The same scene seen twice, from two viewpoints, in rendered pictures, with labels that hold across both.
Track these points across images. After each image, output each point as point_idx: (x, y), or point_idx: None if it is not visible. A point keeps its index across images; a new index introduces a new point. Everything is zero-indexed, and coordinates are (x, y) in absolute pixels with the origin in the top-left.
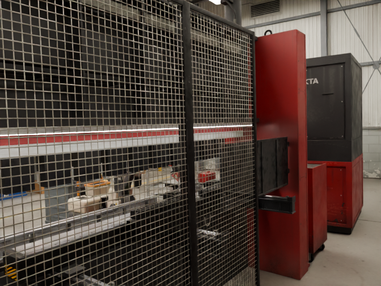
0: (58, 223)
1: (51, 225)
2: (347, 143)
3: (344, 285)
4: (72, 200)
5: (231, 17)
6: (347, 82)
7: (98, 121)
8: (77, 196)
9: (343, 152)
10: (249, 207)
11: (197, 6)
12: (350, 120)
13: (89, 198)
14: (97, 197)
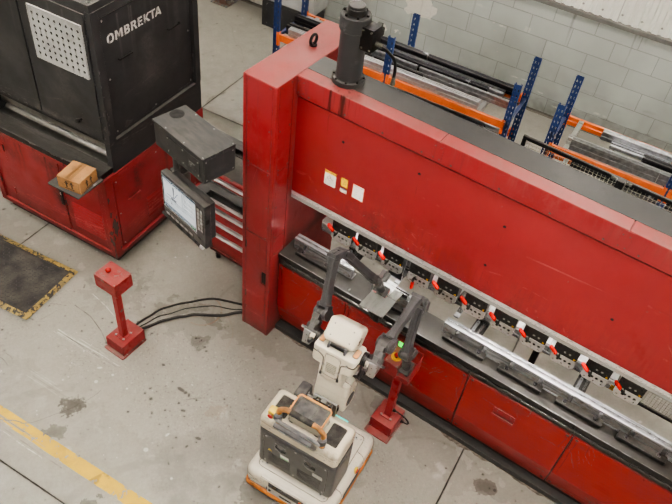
0: (554, 376)
1: (560, 380)
2: (197, 86)
3: (337, 244)
4: (341, 450)
5: (363, 64)
6: (194, 0)
7: None
8: (325, 446)
9: (194, 101)
10: (362, 256)
11: (610, 172)
12: (198, 53)
13: (336, 426)
14: (331, 417)
